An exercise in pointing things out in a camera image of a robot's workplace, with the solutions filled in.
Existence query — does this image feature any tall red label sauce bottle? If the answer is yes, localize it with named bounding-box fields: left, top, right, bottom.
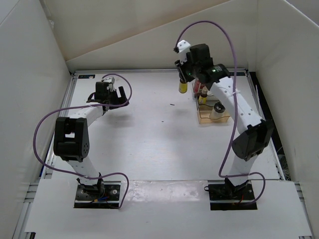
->
left=193, top=79, right=204, bottom=99

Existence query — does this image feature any small yellow label bottle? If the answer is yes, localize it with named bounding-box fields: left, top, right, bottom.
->
left=198, top=87, right=208, bottom=105
left=178, top=81, right=187, bottom=94

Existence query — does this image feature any white powder jar black lid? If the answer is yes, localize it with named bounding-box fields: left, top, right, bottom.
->
left=210, top=102, right=226, bottom=122

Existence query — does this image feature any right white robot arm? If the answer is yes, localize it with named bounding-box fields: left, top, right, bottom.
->
left=174, top=40, right=274, bottom=199

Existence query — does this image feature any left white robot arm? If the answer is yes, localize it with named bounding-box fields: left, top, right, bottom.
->
left=53, top=78, right=128, bottom=199

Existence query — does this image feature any tiered plastic condiment rack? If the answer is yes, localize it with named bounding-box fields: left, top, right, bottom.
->
left=192, top=83, right=230, bottom=124

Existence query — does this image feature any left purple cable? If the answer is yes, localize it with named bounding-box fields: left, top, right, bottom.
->
left=32, top=73, right=133, bottom=209

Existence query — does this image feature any purple cable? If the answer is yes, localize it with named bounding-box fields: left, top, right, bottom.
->
left=32, top=73, right=133, bottom=209
left=176, top=20, right=266, bottom=205

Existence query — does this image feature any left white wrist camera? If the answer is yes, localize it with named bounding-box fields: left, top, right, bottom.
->
left=101, top=76, right=115, bottom=91

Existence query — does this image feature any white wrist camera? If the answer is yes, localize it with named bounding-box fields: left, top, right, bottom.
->
left=173, top=40, right=191, bottom=64
left=101, top=76, right=115, bottom=91

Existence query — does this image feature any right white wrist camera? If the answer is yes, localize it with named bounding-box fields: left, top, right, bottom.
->
left=173, top=40, right=191, bottom=64

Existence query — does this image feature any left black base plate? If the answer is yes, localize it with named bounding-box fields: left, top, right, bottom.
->
left=73, top=182, right=121, bottom=209

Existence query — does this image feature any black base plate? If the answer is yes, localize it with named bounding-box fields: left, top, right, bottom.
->
left=73, top=182, right=121, bottom=209
left=204, top=183, right=257, bottom=211

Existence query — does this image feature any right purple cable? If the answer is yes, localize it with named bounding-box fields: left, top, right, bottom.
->
left=176, top=20, right=266, bottom=205

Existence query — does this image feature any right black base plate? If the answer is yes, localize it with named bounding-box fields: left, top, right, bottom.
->
left=204, top=183, right=257, bottom=211

